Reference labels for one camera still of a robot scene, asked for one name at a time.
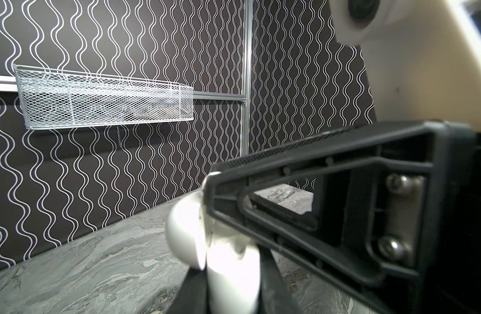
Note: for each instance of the white round earbud case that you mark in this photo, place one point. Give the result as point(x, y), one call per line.
point(231, 260)

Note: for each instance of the white wire mesh basket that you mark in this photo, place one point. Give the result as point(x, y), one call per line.
point(55, 99)

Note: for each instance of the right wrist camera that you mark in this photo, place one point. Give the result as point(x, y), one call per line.
point(422, 58)

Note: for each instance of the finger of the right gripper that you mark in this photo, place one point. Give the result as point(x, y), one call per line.
point(346, 204)

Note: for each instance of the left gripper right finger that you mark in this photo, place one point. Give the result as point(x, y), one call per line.
point(275, 297)

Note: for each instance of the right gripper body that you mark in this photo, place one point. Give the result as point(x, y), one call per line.
point(451, 234)

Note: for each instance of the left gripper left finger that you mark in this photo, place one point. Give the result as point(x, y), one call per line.
point(192, 297)

